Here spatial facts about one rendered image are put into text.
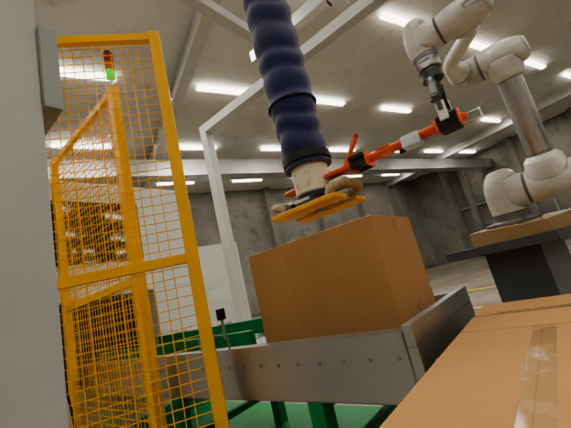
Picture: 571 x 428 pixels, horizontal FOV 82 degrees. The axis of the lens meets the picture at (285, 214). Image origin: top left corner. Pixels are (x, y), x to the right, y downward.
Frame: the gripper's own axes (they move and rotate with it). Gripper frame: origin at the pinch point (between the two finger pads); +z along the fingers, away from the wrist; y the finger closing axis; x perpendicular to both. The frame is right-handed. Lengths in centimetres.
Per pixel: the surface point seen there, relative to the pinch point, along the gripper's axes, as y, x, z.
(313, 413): 37, -61, 83
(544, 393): 64, 7, 66
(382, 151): 3.9, -24.2, 1.3
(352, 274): 22, -41, 44
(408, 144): 4.0, -14.5, 3.1
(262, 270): 23, -82, 33
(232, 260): -158, -303, -7
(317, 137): 5, -50, -17
